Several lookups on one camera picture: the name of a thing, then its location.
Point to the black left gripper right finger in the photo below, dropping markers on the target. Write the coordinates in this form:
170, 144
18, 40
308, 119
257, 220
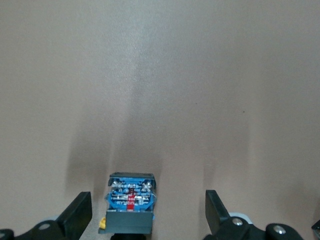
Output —
217, 217

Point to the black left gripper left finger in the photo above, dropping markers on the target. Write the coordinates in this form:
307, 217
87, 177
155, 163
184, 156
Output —
75, 215

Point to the green cap push button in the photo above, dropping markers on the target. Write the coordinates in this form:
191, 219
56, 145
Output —
130, 195

